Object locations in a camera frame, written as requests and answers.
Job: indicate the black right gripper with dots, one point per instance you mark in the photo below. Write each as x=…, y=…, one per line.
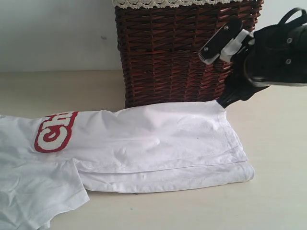
x=237, y=86

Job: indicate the white t-shirt red lettering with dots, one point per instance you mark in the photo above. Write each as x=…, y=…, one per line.
x=48, y=164

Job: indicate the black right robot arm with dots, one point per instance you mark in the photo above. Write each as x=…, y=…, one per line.
x=273, y=55

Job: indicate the dark brown wicker basket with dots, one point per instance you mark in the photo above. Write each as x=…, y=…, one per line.
x=159, y=50

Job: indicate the white lace fabric trim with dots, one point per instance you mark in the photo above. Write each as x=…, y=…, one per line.
x=148, y=4

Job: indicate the white tape on gripper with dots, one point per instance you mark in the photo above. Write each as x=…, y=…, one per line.
x=234, y=45

